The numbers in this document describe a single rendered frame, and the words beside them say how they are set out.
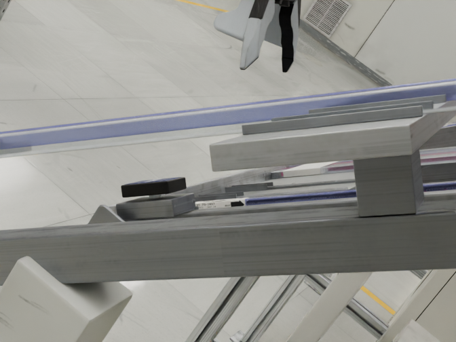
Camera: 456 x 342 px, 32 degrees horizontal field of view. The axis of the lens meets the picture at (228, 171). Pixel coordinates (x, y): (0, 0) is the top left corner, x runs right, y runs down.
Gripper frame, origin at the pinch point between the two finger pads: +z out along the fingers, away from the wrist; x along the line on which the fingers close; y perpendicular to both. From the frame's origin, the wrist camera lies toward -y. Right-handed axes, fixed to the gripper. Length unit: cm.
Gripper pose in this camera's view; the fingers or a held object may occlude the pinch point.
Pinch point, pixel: (271, 73)
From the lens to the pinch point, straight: 94.1
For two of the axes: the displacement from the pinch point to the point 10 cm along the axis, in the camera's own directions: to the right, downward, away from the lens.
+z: -1.2, 9.8, 1.5
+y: -9.2, -1.7, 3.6
